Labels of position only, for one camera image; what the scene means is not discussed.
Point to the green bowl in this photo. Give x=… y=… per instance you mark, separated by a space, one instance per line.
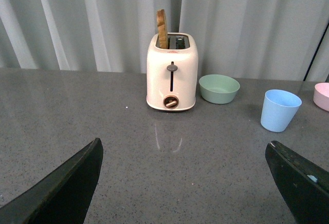
x=218 y=89

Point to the cream white toaster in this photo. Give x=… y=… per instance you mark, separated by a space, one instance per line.
x=172 y=73

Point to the toasted bread slice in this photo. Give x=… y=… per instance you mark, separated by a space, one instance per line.
x=162 y=28

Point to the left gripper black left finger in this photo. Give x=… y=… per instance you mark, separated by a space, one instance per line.
x=64 y=195

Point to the black vertical pole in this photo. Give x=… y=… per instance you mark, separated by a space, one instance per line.
x=315 y=53

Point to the light blue cup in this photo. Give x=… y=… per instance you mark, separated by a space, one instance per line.
x=279 y=108

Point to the pink bowl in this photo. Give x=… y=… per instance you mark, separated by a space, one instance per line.
x=320 y=97

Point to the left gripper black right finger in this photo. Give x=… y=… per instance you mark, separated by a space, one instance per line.
x=302 y=184

